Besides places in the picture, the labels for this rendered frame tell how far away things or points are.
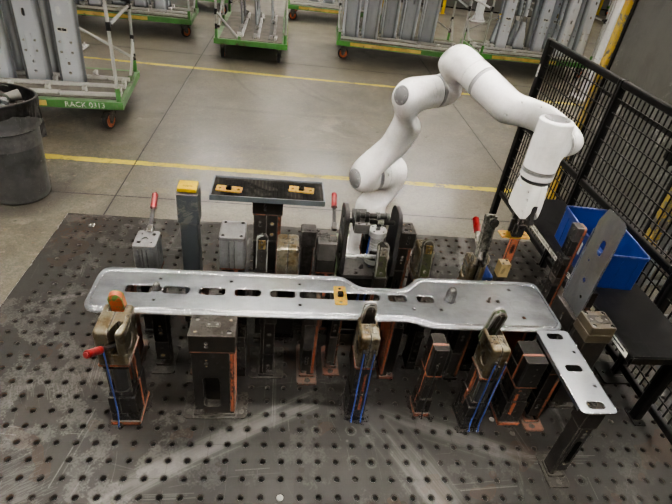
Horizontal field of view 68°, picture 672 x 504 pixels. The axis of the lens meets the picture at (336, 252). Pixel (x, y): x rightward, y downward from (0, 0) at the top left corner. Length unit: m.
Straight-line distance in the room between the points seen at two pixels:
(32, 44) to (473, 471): 4.98
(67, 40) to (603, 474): 5.06
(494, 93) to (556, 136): 0.21
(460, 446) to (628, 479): 0.49
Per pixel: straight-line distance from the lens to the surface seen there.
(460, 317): 1.53
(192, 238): 1.76
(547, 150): 1.34
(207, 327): 1.34
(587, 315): 1.63
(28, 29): 5.47
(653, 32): 3.99
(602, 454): 1.80
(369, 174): 1.78
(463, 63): 1.49
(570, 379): 1.49
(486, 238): 1.66
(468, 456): 1.60
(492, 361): 1.43
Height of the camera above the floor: 1.96
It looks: 35 degrees down
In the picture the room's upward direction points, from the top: 8 degrees clockwise
